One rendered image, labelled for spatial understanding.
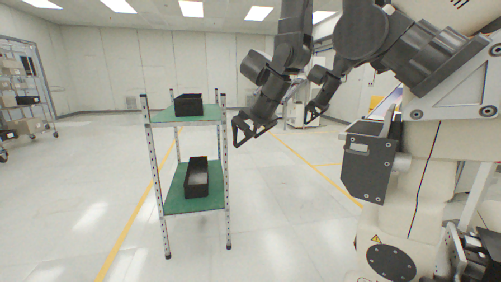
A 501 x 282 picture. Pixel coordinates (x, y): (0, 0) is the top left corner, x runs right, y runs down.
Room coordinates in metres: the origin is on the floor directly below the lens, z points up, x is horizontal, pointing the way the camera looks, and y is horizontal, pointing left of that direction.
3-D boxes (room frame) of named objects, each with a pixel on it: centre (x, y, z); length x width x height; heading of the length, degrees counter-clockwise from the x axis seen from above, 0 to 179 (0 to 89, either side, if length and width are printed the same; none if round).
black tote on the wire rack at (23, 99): (3.92, 4.34, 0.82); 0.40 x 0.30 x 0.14; 17
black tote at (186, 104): (1.55, 0.45, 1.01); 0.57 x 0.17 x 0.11; 13
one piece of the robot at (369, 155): (0.53, -0.36, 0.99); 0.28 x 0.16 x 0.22; 143
